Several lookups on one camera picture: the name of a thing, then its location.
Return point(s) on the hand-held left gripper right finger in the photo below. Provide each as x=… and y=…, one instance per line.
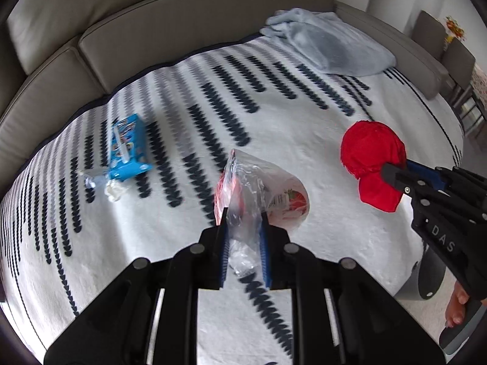
x=265, y=258

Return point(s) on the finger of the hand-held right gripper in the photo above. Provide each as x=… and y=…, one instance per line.
x=397, y=178
x=422, y=171

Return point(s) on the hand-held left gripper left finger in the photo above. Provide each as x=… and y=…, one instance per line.
x=224, y=254

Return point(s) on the clear plastic bag red print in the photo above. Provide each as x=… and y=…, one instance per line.
x=251, y=186

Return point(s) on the person's right hand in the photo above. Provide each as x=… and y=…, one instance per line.
x=454, y=306

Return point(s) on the patterned tablecloth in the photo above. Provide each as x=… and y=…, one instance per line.
x=480, y=83

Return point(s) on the grey dining chairs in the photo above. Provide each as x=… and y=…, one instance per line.
x=458, y=68

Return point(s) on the white blue printed blanket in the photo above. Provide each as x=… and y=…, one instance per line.
x=304, y=121

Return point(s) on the white crumpled tissue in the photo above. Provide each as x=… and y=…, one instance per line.
x=116, y=190

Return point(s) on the brown dining chair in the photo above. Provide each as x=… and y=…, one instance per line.
x=428, y=34

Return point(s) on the blue snack box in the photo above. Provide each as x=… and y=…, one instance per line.
x=131, y=148

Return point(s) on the light blue fleece towel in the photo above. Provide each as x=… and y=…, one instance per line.
x=334, y=45

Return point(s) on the yellow red flower bouquet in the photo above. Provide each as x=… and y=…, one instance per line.
x=454, y=26

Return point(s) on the clear crumpled wrapper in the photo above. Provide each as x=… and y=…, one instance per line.
x=93, y=180

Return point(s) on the grey sofa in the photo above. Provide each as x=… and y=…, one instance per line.
x=190, y=26

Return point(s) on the light grey leather cushion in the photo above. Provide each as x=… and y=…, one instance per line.
x=76, y=7

